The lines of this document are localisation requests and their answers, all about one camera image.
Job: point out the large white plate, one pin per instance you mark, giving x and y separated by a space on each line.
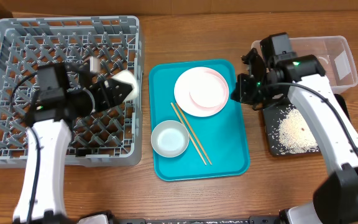
201 91

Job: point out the wooden chopstick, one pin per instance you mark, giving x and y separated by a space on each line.
204 154
190 136

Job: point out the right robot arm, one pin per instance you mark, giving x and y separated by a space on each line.
276 69

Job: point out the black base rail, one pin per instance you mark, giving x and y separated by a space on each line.
108 218

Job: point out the left wooden chopstick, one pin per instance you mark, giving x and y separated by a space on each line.
190 136

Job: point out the pile of rice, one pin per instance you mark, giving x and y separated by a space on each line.
297 133

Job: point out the grey plastic dish rack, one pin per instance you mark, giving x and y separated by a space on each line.
109 138

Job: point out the white cup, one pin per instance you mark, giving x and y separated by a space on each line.
131 86

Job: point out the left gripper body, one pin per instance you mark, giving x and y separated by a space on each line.
102 96

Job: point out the clear plastic bin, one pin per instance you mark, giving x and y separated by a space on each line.
334 55

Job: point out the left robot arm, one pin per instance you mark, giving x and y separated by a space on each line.
66 92

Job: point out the right wooden chopstick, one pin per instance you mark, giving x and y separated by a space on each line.
204 154

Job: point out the teal plastic serving tray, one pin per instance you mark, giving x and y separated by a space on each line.
222 135

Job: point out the black plastic tray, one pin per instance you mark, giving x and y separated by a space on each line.
275 140

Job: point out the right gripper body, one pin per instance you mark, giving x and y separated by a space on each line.
250 86

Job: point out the grey metal bowl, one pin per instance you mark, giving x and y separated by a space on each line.
169 139

